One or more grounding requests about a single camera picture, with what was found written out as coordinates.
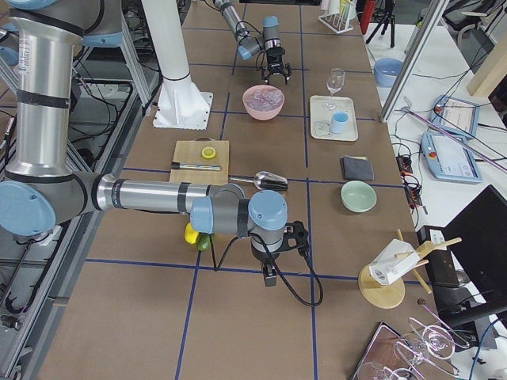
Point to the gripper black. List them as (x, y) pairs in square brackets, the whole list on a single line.
[(276, 58), (266, 257)]

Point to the red cylinder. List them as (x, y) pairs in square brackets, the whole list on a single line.
[(366, 16)]

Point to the tablet device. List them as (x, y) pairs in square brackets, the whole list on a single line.
[(380, 349)]

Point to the pink bowl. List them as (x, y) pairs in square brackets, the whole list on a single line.
[(256, 114)]

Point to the blue bowl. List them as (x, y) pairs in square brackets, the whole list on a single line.
[(386, 70)]

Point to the white rectangular tray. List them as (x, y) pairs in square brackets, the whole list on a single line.
[(320, 119)]

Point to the wooden cutting board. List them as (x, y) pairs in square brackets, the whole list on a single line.
[(191, 152)]

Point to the metal ice scoop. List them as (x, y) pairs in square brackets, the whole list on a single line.
[(264, 180)]

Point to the white wire cup rack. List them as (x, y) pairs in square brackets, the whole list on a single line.
[(334, 19)]

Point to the aluminium frame post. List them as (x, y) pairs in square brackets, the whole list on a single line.
[(434, 14)]

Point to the metal knife black handle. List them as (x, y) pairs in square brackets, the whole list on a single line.
[(187, 166)]

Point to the near teach pendant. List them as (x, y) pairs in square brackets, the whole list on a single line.
[(448, 160)]

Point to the wooden mug tree stand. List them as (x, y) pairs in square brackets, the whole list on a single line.
[(390, 296)]

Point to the dark grey folded cloth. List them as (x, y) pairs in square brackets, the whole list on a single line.
[(356, 169)]

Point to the clear fake ice cubes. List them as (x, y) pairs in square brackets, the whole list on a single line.
[(265, 99)]

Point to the pink cup in rack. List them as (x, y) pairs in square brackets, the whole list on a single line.
[(325, 4)]

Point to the far teach pendant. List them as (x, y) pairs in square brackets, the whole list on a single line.
[(456, 116)]

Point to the clear wine glass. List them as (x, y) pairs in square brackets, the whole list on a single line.
[(334, 84)]

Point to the teach pendant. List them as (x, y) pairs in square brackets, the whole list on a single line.
[(456, 116), (448, 160)]

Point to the white box on stand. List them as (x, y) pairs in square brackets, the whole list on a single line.
[(394, 261)]

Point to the yellow lemon slice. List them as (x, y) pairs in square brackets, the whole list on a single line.
[(208, 152)]

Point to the green bowl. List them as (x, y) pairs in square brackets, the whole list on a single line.
[(358, 196)]

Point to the black tripod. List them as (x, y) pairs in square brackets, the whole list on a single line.
[(387, 22)]

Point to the light blue cup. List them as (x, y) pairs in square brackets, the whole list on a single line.
[(338, 122)]

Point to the upside-down wine glasses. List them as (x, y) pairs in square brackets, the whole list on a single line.
[(426, 351)]

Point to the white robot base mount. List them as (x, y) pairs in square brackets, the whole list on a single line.
[(180, 104)]

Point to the black monitor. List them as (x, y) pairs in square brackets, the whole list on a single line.
[(481, 226)]

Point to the green lime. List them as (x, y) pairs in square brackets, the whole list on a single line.
[(205, 241)]

